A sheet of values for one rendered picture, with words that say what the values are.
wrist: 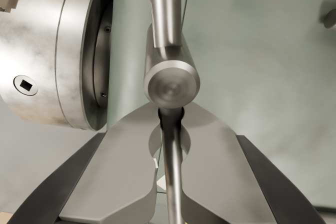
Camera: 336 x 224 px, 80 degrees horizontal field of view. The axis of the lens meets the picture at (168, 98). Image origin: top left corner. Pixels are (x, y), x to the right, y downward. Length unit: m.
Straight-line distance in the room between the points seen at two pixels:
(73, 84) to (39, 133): 1.79
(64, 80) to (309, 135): 0.36
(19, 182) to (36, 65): 2.25
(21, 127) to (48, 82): 1.83
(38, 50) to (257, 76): 0.29
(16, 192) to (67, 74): 2.38
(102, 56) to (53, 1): 0.10
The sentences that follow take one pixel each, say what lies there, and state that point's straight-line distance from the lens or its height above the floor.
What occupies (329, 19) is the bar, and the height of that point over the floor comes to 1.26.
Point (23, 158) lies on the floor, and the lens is 2.33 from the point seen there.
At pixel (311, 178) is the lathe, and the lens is 0.42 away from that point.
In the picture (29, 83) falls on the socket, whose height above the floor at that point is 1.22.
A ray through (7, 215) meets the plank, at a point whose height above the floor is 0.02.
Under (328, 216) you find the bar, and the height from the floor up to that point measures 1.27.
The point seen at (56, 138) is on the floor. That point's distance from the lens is 2.05.
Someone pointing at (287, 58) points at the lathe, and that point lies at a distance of 0.30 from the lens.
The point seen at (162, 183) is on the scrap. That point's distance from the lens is 0.36.
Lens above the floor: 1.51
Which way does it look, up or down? 69 degrees down
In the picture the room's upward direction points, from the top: 179 degrees counter-clockwise
